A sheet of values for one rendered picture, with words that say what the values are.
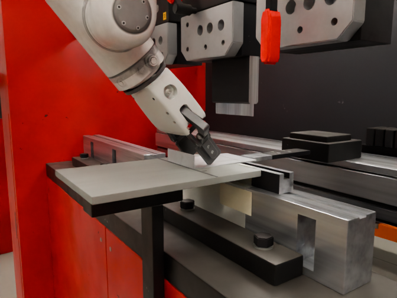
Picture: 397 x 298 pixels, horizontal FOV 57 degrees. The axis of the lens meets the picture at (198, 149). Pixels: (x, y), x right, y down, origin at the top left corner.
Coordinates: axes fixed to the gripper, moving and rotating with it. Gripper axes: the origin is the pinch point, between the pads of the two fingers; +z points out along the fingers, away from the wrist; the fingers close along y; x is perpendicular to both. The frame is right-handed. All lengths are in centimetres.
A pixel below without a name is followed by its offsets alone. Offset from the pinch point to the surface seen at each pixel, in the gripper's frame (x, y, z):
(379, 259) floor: -86, 74, 206
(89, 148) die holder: 3, 71, 9
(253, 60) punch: -14.1, -6.4, -7.0
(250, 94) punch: -10.3, -6.4, -3.3
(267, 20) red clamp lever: -10.2, -17.4, -14.9
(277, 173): -2.4, -13.5, 5.1
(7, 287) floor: 79, 174, 68
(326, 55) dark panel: -56, 18, 21
